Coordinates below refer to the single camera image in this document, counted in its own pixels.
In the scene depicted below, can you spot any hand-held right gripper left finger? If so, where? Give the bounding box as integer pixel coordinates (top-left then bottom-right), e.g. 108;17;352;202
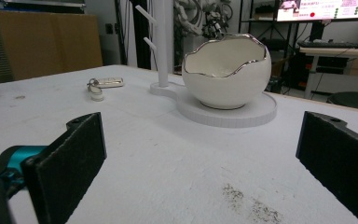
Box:
21;111;108;224

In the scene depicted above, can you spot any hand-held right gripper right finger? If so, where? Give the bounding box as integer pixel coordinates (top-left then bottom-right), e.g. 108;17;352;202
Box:
295;110;358;224

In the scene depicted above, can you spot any black round stool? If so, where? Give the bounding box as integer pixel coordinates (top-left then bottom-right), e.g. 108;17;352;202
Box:
326;91;358;113

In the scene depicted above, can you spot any white key fob with keyring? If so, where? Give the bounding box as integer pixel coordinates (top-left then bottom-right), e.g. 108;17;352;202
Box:
86;77;125;103

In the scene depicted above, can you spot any white desk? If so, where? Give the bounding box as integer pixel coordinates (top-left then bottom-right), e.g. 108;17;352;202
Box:
298;46;358;100

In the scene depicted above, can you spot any brown cardboard panel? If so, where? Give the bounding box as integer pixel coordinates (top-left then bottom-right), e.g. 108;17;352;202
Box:
0;9;103;82

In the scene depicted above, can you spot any black metal shelf rack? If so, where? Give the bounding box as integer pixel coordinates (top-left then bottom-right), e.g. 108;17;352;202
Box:
238;0;300;90

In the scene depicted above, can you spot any white eggshell-shaped bowl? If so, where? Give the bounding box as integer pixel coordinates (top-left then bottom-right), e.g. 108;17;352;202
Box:
181;33;272;110

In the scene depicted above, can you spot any white stand with pegs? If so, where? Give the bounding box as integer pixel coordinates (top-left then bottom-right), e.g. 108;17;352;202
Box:
134;0;278;129

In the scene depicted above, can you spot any monitor screen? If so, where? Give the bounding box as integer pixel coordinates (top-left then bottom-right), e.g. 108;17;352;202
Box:
275;0;358;22

